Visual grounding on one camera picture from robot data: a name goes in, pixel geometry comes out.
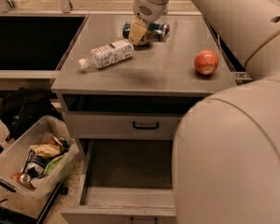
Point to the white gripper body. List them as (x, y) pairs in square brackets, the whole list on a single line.
[(145, 9)]

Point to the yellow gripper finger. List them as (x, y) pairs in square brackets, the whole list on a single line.
[(137, 30)]

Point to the blue silver redbull can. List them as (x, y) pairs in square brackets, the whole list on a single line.
[(156, 32)]

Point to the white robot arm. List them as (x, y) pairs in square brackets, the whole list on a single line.
[(226, 155)]

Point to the grey drawer cabinet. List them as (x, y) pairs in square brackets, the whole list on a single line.
[(159, 79)]

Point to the closed upper drawer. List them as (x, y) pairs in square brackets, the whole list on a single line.
[(119, 126)]

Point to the open middle drawer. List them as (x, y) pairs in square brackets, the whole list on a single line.
[(125, 182)]

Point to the red soda can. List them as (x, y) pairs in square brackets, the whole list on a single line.
[(21, 178)]

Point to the clear plastic water bottle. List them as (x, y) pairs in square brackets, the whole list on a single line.
[(106, 55)]

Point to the red apple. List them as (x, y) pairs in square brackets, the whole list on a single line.
[(206, 62)]

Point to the black backpack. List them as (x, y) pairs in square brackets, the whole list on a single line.
[(21, 109)]

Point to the yellow chip bag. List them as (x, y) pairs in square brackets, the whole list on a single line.
[(46, 150)]

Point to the green snack bag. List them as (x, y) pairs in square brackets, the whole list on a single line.
[(52, 164)]

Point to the clear plastic bin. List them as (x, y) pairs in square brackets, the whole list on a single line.
[(19, 158)]

